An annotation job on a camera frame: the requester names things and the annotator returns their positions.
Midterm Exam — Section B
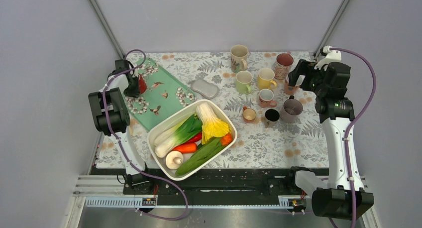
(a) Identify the brown small cup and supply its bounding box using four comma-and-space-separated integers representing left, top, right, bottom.
264, 109, 280, 128

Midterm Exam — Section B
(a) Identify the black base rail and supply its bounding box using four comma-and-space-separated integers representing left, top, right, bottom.
123, 168, 303, 195

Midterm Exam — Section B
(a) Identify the light green mug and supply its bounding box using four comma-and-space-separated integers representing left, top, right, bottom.
235, 71, 253, 94

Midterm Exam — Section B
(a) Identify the peach floral mug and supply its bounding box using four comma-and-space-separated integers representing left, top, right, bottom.
284, 75, 304, 96

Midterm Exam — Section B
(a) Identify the small orange mug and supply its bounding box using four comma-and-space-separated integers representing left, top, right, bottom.
242, 106, 257, 123

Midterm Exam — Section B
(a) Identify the white mushroom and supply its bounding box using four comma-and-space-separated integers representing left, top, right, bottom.
165, 151, 184, 170

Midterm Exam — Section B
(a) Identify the purple mug black handle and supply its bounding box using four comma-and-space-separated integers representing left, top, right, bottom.
280, 96, 303, 123

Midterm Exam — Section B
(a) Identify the bok choy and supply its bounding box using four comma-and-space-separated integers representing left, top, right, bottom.
154, 114, 202, 158

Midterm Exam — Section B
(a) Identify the red mug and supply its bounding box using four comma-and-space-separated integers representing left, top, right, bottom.
138, 75, 147, 94

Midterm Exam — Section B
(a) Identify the green floral tray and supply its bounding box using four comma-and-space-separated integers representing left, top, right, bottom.
124, 58, 196, 131

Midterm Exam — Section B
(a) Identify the napa cabbage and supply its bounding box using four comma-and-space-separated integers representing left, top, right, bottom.
196, 103, 230, 145

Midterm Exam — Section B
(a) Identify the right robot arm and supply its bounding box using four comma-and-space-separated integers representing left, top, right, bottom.
285, 59, 374, 221

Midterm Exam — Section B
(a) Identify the floral tablecloth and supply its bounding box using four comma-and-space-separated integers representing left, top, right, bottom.
95, 51, 329, 169

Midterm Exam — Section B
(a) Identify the red chili pepper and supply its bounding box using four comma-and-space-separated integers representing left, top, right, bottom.
186, 132, 202, 143

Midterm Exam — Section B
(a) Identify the terracotta pink mug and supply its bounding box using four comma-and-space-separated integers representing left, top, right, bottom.
258, 89, 277, 108

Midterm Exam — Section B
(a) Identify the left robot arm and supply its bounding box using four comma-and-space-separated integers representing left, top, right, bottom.
88, 59, 154, 194

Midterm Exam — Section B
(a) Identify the pink tall cup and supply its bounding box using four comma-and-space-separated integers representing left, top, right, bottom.
274, 52, 294, 80

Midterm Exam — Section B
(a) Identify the white rectangular basin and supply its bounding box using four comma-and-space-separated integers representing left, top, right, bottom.
147, 100, 237, 181

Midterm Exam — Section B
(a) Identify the yellow mug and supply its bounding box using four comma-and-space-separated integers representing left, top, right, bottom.
257, 68, 278, 90

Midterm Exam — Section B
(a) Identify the purple cable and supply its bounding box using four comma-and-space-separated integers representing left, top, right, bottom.
290, 47, 377, 228
101, 49, 189, 221

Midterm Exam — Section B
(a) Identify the orange carrot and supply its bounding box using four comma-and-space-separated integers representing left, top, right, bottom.
172, 143, 198, 154

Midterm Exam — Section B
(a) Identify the cream floral mug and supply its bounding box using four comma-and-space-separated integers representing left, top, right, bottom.
230, 44, 249, 73

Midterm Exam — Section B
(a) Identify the grey sponge pad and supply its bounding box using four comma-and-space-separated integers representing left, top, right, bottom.
188, 79, 219, 100

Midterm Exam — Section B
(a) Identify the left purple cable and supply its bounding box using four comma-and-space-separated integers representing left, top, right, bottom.
101, 49, 189, 221

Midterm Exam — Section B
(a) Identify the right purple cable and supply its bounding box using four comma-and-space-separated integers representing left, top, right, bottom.
290, 47, 377, 228

